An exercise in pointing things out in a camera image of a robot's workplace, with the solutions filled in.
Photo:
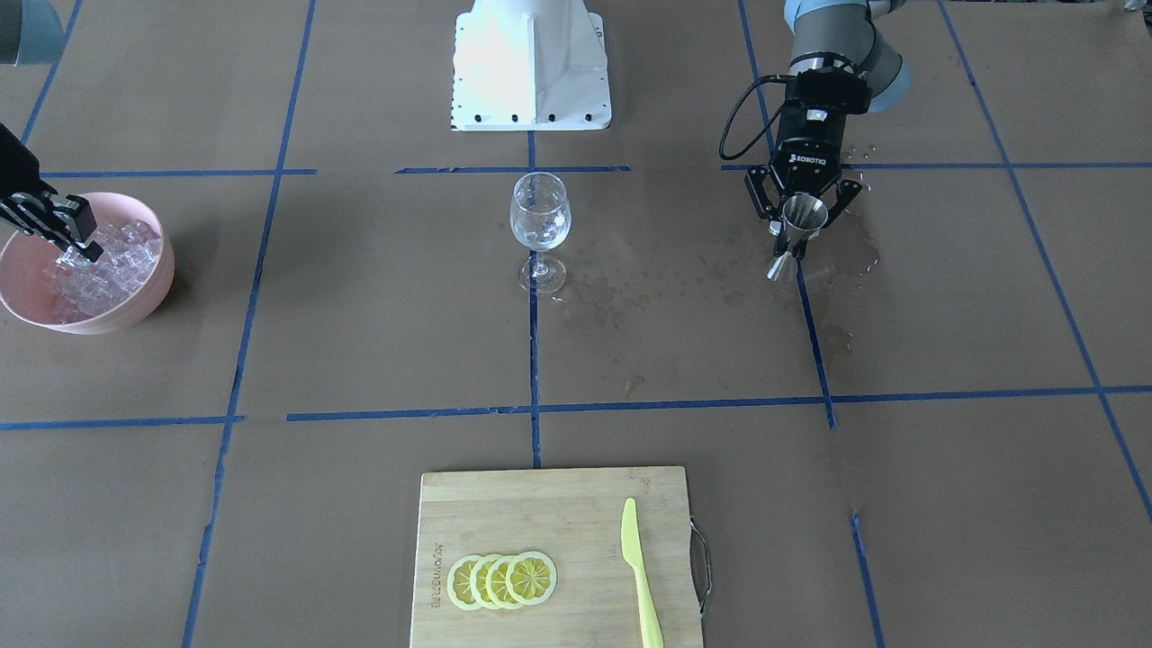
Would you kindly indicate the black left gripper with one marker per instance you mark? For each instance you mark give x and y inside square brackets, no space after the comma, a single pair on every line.
[807,162]

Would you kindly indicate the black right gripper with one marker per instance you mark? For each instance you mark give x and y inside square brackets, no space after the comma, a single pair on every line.
[18,173]

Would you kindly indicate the steel cocktail jigger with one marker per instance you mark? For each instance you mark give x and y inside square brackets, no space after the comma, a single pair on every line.
[799,229]

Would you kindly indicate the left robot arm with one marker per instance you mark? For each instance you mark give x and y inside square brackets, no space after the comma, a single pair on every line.
[840,66]

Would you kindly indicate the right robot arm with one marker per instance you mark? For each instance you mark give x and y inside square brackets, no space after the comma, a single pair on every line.
[31,34]

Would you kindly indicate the clear ice cubes pile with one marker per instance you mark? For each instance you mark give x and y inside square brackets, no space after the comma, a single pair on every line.
[82,290]

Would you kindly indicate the clear wine glass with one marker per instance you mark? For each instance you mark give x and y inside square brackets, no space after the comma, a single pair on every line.
[540,217]

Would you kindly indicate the pink bowl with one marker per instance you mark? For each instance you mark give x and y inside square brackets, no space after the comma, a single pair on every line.
[25,291]

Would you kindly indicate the bamboo cutting board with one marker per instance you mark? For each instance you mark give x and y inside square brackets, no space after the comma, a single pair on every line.
[573,515]

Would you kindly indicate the yellow plastic knife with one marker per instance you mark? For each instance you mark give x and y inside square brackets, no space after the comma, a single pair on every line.
[632,553]

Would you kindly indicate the lemon slices row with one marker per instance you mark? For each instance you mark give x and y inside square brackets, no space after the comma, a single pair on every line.
[498,581]

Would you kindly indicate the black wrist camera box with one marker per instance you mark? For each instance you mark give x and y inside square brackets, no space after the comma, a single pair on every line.
[833,90]

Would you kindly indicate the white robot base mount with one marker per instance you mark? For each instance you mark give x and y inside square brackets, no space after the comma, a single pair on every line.
[530,66]

